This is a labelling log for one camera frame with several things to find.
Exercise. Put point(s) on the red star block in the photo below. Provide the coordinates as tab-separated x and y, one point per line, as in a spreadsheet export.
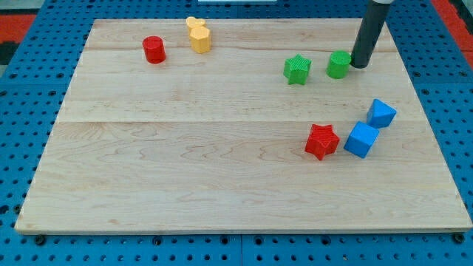
321	141

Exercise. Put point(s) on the green cylinder block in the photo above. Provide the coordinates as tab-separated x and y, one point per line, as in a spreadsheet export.
338	64

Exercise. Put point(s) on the blue triangular block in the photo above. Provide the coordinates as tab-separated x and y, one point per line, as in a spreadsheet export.
380	114

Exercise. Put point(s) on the yellow hexagon block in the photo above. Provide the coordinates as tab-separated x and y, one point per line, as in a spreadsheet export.
200	38

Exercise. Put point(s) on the green star block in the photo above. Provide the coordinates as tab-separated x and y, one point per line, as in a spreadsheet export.
297	69

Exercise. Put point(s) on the yellow heart block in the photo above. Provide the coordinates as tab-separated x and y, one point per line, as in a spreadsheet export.
192	22

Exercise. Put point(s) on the red cylinder block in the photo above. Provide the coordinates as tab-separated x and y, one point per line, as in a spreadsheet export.
154	49

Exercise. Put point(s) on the light wooden board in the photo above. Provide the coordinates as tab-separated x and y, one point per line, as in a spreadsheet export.
214	143

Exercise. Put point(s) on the blue cube block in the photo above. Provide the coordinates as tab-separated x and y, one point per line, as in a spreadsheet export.
361	139

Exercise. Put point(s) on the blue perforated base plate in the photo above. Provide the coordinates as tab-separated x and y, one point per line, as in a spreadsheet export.
37	77

